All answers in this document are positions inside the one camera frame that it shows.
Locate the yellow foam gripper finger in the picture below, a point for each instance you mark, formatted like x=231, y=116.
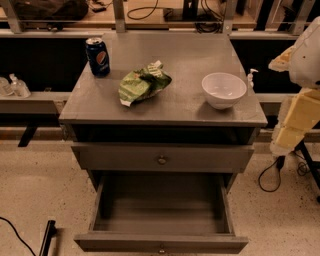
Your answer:
x=297, y=116
x=281, y=62

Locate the green jalapeno chip bag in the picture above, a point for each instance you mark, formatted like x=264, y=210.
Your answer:
x=144, y=83

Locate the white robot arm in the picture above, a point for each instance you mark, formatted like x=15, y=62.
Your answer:
x=304, y=65

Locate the grey drawer cabinet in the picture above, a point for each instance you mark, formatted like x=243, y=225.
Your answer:
x=177, y=115

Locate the grey open middle drawer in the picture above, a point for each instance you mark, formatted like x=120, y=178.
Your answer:
x=161, y=213

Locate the grey upper drawer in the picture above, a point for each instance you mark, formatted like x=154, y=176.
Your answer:
x=163, y=157

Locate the black bag on shelf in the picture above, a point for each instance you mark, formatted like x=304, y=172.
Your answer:
x=51, y=9

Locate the white pump bottle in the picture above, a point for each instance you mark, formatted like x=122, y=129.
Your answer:
x=250, y=82

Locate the white bowl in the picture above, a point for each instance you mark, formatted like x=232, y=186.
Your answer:
x=223, y=90

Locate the blue pepsi can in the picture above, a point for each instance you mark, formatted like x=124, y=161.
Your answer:
x=97, y=56

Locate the black stand base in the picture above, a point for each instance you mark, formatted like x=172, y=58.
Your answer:
x=49, y=233

